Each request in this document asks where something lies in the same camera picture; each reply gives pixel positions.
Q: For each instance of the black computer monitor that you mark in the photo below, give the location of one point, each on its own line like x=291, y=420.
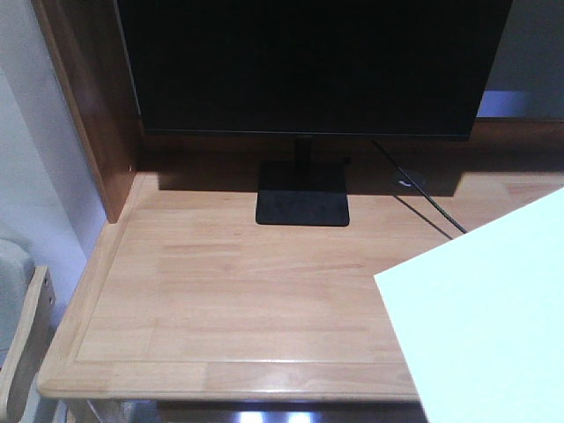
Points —
x=307, y=69

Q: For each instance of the round desk cable grommet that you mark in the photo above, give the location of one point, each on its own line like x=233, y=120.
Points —
x=409, y=179

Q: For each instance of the white paper sheets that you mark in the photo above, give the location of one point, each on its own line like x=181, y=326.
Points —
x=480, y=319

